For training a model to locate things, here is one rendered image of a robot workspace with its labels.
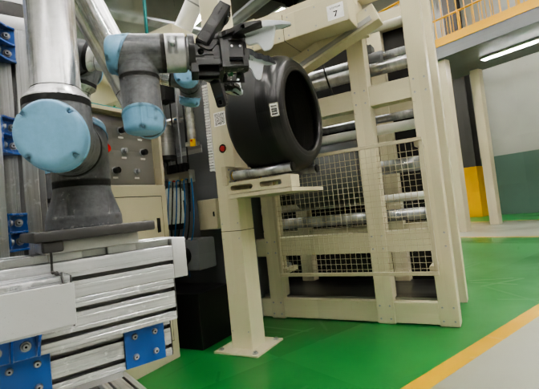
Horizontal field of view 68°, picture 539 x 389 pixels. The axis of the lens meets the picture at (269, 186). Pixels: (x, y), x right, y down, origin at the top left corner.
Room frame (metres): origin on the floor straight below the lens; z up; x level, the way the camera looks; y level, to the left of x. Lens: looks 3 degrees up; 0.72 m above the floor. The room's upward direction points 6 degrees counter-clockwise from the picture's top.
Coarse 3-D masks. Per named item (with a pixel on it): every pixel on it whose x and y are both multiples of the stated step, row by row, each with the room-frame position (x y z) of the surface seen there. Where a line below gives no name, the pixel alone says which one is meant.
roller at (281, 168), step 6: (288, 162) 1.84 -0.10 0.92; (252, 168) 1.93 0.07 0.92; (258, 168) 1.91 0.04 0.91; (264, 168) 1.89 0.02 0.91; (270, 168) 1.87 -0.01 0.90; (276, 168) 1.86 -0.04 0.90; (282, 168) 1.84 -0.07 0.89; (288, 168) 1.83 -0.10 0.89; (294, 168) 1.84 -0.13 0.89; (234, 174) 1.98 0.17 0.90; (240, 174) 1.96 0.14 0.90; (246, 174) 1.94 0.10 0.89; (252, 174) 1.93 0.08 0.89; (258, 174) 1.91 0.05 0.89; (264, 174) 1.90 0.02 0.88; (270, 174) 1.89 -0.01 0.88
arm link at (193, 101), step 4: (200, 80) 1.42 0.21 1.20; (200, 84) 1.42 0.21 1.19; (200, 88) 1.39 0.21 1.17; (180, 92) 1.39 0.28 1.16; (196, 92) 1.37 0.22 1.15; (200, 92) 1.42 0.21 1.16; (180, 96) 1.40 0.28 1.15; (184, 96) 1.40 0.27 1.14; (188, 96) 1.39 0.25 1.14; (192, 96) 1.39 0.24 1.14; (196, 96) 1.41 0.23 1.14; (200, 96) 1.43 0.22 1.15; (180, 100) 1.41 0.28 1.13; (184, 100) 1.40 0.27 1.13; (188, 100) 1.40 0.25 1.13; (192, 100) 1.40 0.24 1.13; (196, 100) 1.41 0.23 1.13; (184, 104) 1.43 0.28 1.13; (188, 104) 1.42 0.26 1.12; (192, 104) 1.42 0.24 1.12; (196, 104) 1.42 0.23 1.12
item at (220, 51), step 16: (224, 32) 0.76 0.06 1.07; (192, 48) 0.75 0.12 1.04; (208, 48) 0.77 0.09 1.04; (224, 48) 0.76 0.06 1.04; (240, 48) 0.77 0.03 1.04; (192, 64) 0.76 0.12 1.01; (208, 64) 0.77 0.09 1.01; (224, 64) 0.75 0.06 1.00; (240, 64) 0.76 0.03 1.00; (224, 80) 0.82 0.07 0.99; (240, 80) 0.83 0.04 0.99
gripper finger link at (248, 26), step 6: (240, 24) 0.75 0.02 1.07; (246, 24) 0.74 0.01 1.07; (252, 24) 0.74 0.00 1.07; (258, 24) 0.75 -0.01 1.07; (228, 30) 0.76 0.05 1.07; (234, 30) 0.75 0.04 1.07; (240, 30) 0.75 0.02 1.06; (246, 30) 0.75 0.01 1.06; (252, 30) 0.75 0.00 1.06; (234, 36) 0.76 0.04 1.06; (240, 36) 0.76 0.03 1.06
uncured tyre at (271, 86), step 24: (264, 72) 1.77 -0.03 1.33; (288, 72) 1.83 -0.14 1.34; (240, 96) 1.79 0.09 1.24; (264, 96) 1.73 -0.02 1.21; (288, 96) 2.23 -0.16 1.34; (312, 96) 2.10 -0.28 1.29; (240, 120) 1.80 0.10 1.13; (264, 120) 1.74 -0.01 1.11; (288, 120) 1.78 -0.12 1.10; (312, 120) 2.22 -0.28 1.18; (240, 144) 1.85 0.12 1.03; (264, 144) 1.80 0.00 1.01; (288, 144) 1.80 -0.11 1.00; (312, 144) 2.19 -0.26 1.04
